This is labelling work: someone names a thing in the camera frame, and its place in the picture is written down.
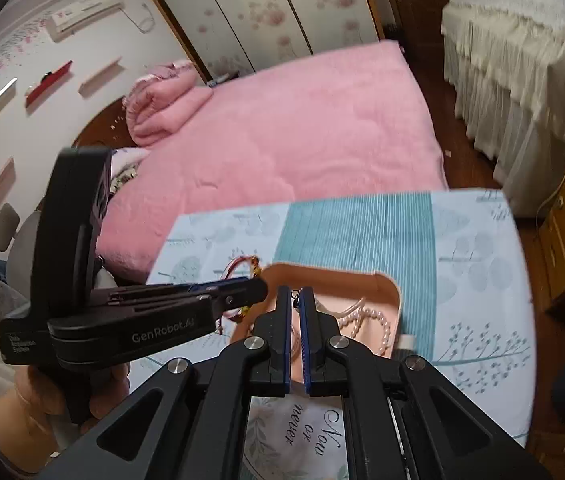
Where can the person's left hand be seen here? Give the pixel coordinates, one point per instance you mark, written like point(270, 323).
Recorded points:
point(37, 385)

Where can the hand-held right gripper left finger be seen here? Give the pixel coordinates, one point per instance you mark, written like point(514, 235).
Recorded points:
point(286, 345)

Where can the white lace furniture cover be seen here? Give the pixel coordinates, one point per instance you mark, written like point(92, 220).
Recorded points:
point(517, 60)

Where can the wooden headboard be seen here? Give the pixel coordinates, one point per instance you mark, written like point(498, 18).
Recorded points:
point(95, 127)

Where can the white air conditioner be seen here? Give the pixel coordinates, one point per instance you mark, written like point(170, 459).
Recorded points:
point(85, 12)

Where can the floral pillow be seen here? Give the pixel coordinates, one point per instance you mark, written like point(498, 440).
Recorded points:
point(125, 172)

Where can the pink jewelry box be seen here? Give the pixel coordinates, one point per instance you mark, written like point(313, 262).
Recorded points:
point(347, 287)

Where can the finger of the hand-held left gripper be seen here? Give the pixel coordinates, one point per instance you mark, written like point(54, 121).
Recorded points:
point(225, 309)
point(242, 287)

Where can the folded pink quilt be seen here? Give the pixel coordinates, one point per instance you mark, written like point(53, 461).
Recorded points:
point(162, 105)

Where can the person's left forearm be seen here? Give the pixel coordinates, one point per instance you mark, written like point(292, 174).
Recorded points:
point(12, 427)

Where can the small white object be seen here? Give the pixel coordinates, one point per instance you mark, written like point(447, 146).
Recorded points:
point(407, 342)

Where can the grey chair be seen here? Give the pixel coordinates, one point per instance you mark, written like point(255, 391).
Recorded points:
point(10, 225)

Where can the pink bed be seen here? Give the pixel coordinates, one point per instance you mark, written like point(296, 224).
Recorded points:
point(302, 125)

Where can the red wall shelf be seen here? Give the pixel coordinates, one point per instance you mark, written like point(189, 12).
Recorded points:
point(48, 82)

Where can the floral sliding door wardrobe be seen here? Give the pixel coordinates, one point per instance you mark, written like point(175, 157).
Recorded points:
point(262, 10)

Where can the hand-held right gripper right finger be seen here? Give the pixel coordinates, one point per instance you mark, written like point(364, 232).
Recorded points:
point(305, 347)

